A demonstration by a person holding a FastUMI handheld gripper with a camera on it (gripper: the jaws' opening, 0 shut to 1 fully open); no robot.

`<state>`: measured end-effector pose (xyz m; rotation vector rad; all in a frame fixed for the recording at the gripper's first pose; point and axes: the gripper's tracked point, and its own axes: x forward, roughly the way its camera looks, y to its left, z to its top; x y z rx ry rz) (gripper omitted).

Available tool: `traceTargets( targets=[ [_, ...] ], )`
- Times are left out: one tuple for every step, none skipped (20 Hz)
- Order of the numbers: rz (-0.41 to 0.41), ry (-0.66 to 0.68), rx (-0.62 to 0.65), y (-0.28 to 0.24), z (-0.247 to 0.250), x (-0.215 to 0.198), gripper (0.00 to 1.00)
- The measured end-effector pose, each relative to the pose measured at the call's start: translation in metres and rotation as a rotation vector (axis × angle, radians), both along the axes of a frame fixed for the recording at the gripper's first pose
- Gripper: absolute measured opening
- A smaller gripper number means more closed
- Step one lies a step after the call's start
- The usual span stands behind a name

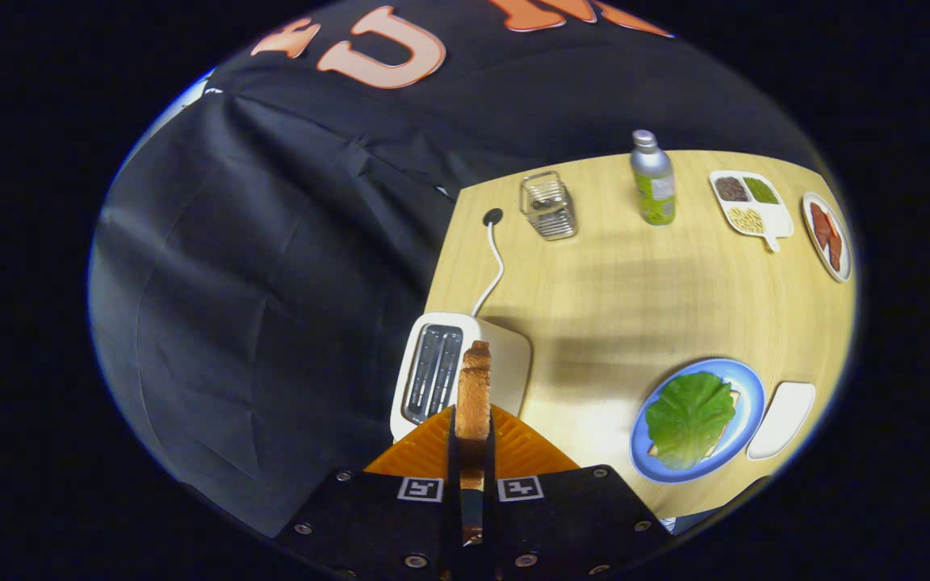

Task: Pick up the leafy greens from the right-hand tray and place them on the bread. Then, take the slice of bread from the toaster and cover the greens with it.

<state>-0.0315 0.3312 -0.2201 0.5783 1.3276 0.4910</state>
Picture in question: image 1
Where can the white divided dish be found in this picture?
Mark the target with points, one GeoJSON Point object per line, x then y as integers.
{"type": "Point", "coordinates": [776, 222]}

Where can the white bread slice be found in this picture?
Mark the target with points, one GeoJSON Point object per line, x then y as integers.
{"type": "Point", "coordinates": [733, 399]}

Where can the green mung beans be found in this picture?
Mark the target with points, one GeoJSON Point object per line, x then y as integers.
{"type": "Point", "coordinates": [760, 190]}

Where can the dark brown beans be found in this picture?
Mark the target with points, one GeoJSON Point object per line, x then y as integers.
{"type": "Point", "coordinates": [731, 189]}

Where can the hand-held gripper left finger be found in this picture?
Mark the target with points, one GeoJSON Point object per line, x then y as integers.
{"type": "Point", "coordinates": [454, 452]}

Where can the cream white toaster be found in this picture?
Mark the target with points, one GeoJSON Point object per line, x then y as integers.
{"type": "Point", "coordinates": [505, 363]}

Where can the toasted bread slice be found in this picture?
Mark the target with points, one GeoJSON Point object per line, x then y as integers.
{"type": "Point", "coordinates": [473, 395]}

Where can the yellow soybeans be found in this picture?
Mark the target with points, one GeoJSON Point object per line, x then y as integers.
{"type": "Point", "coordinates": [747, 219]}

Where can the silver green bottle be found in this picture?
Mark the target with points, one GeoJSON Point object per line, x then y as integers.
{"type": "Point", "coordinates": [652, 177]}

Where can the blue round plate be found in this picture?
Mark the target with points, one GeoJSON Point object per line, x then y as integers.
{"type": "Point", "coordinates": [747, 395]}

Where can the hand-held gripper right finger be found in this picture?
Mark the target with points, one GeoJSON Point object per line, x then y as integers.
{"type": "Point", "coordinates": [491, 456]}

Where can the green lettuce leaf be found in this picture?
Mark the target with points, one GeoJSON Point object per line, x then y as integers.
{"type": "Point", "coordinates": [691, 420]}

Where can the white oval meat plate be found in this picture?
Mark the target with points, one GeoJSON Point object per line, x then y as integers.
{"type": "Point", "coordinates": [844, 270]}

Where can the empty white curved plate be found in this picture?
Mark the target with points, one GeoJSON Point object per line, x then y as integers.
{"type": "Point", "coordinates": [784, 415]}

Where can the brown meat piece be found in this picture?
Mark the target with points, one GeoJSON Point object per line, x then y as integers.
{"type": "Point", "coordinates": [835, 252]}
{"type": "Point", "coordinates": [820, 226]}

